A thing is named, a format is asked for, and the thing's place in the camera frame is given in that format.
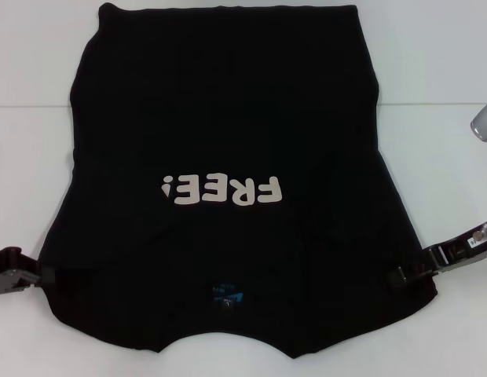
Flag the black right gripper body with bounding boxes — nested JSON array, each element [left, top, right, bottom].
[[423, 223, 487, 278]]

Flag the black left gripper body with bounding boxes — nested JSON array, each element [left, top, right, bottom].
[[0, 247, 24, 303]]

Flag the black T-shirt with FREE print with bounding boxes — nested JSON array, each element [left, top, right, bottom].
[[37, 2, 439, 350]]

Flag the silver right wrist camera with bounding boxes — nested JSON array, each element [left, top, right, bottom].
[[469, 96, 487, 145]]

